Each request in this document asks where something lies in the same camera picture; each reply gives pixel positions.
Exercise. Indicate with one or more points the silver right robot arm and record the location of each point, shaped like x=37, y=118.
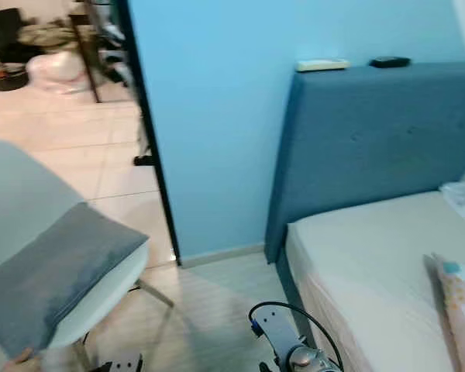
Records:
x=287, y=341

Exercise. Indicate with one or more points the person's hand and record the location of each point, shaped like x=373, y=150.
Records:
x=20, y=358

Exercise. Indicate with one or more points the blue upholstered headboard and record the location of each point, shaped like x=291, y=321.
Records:
x=372, y=132

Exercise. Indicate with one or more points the small black flat box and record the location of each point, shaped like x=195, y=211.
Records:
x=390, y=62

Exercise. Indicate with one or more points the black bag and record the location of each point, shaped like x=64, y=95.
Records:
x=1, y=31

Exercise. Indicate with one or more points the white remote control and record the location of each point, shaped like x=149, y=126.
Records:
x=322, y=65

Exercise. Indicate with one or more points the black cooking pot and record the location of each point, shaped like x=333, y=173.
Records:
x=13, y=79

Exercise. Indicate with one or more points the black door frame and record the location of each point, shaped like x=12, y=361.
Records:
x=147, y=132

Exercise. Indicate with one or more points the white plastic bag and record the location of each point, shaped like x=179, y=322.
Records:
x=56, y=72

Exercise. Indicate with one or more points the grey seat cushion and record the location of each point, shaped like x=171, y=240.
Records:
x=62, y=271

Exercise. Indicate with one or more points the white bed mattress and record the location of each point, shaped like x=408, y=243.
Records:
x=364, y=271

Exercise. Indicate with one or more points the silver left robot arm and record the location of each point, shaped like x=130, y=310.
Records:
x=122, y=363

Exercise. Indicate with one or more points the grey folded stroller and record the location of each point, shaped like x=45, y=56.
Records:
x=128, y=74

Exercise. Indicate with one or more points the pink polka dot pillow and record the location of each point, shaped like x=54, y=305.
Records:
x=461, y=310

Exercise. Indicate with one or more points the white shell chair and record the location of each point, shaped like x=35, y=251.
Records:
x=23, y=186

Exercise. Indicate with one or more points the dark wooden table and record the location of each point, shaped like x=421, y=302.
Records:
x=85, y=54

